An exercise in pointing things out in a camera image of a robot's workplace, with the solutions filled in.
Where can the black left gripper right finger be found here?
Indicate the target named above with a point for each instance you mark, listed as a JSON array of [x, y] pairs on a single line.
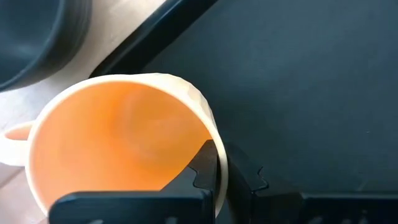
[[280, 208]]

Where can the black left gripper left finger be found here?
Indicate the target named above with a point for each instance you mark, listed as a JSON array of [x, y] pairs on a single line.
[[174, 205]]

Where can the cream cup with orange inside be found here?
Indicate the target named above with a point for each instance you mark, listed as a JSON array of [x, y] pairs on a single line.
[[118, 133]]

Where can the dark grey ribbed bowl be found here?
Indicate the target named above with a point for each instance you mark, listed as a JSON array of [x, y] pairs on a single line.
[[34, 34]]

